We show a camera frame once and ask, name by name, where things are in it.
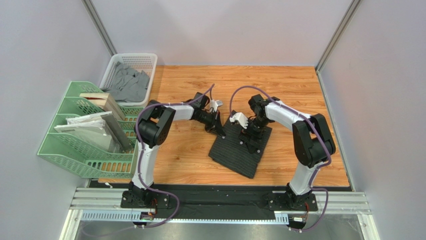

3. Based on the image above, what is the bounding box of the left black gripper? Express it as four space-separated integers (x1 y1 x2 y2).
196 108 226 137

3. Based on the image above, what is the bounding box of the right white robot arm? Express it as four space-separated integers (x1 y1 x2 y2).
229 94 336 210

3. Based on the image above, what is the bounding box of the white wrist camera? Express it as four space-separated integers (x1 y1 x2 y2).
208 99 223 113
229 112 249 129

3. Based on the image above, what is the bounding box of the white plastic basket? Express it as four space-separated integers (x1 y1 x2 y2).
99 53 158 107

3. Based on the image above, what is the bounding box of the aluminium rail frame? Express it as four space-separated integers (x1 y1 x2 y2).
60 187 379 240

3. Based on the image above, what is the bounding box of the dark pinstriped long sleeve shirt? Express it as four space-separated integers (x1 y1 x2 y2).
208 116 272 179

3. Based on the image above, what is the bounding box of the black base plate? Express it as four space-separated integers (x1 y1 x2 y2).
89 182 319 221

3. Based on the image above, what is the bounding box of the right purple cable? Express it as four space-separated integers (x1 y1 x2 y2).
228 85 333 233

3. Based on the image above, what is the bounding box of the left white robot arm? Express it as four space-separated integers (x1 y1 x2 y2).
121 92 226 208

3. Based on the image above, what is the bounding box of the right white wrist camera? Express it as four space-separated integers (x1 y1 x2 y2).
229 112 249 129

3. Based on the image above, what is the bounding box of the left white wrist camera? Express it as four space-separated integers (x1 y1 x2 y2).
208 99 223 113

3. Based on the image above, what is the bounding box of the grey shirt in basket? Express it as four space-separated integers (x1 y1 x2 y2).
101 62 150 103

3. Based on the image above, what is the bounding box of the green file organizer rack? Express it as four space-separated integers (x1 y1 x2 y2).
37 81 142 179

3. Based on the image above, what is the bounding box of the wooden block in rack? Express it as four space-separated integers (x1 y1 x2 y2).
79 92 126 121

